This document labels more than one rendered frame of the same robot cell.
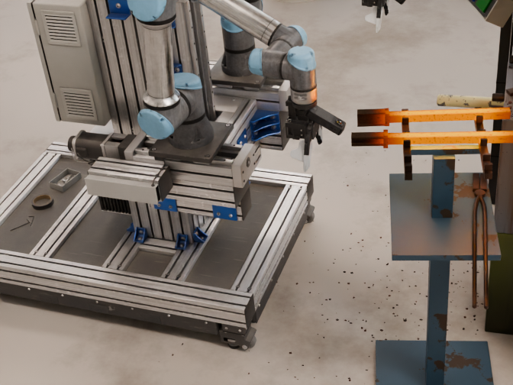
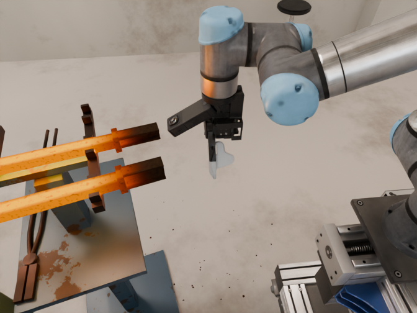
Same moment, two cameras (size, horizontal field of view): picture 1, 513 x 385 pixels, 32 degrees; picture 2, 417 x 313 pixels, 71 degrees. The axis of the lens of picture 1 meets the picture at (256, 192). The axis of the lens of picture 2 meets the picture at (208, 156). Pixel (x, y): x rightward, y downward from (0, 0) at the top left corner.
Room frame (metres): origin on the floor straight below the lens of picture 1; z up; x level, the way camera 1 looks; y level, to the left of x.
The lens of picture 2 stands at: (2.65, -0.42, 1.48)
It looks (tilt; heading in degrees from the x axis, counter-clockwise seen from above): 48 degrees down; 151
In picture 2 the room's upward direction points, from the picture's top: straight up
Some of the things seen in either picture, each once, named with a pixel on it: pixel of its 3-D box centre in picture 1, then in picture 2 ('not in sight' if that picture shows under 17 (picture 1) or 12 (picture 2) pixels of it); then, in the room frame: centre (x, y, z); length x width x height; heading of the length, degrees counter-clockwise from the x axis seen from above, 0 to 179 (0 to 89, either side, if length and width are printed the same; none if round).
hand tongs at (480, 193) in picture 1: (479, 235); (41, 195); (1.98, -0.62, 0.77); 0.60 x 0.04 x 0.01; 165
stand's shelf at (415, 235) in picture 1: (441, 214); (80, 222); (2.12, -0.54, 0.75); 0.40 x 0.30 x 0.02; 171
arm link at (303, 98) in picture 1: (303, 93); (218, 81); (2.22, -0.16, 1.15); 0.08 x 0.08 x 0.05
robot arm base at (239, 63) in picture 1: (240, 55); not in sight; (3.05, 0.00, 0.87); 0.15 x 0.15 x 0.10
